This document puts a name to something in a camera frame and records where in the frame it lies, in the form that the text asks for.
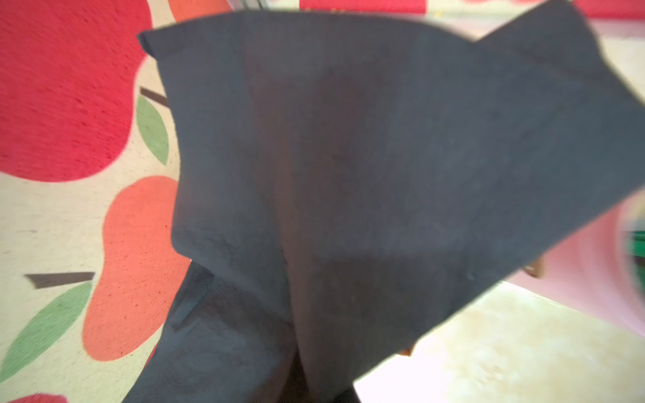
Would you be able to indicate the pink straw holder cup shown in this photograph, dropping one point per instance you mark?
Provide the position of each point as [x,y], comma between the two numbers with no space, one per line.
[599,270]

